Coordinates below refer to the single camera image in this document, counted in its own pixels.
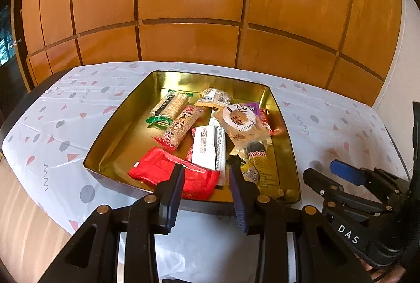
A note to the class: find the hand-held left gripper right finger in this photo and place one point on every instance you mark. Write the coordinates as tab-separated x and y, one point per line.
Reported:
239	201

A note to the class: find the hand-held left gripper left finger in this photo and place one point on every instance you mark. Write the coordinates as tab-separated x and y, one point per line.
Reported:
172	197

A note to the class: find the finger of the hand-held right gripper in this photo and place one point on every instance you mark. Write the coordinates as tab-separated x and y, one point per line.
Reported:
334	201
347	171

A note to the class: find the plain red snack packet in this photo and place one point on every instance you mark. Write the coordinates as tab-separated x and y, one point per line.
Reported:
157	168

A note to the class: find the long white stick packet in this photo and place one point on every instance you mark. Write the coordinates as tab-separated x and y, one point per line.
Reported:
220	168

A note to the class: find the yellow and black packet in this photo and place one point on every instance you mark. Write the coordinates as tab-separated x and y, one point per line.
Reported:
262	168

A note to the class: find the red and white packet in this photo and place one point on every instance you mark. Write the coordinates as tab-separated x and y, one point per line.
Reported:
205	145

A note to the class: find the long red-ended rice cracker packet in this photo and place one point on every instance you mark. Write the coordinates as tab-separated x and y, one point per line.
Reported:
180	129

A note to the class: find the gold metal tin tray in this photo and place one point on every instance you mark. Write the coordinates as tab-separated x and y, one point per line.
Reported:
131	135

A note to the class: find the clear round pastry packet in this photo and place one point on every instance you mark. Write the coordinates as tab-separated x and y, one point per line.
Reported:
241	122

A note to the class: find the small red patterned packet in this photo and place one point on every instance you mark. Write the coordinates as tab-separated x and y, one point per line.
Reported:
265	120

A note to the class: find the green cracker packet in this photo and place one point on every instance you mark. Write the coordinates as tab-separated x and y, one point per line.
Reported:
169	106

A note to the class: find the purple snack packet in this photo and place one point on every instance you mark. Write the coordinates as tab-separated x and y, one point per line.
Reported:
252	107

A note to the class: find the beige and orange packet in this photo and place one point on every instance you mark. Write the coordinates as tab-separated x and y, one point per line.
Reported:
213	97

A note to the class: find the person's right hand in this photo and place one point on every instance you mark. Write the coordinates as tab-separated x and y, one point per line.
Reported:
377	273

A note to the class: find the white patterned tablecloth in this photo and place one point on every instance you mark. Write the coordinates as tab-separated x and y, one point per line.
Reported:
65	125

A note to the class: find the dark-edged table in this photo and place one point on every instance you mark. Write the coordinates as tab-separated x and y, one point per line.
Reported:
19	109

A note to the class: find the dark window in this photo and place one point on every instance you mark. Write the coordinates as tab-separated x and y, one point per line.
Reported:
6	33

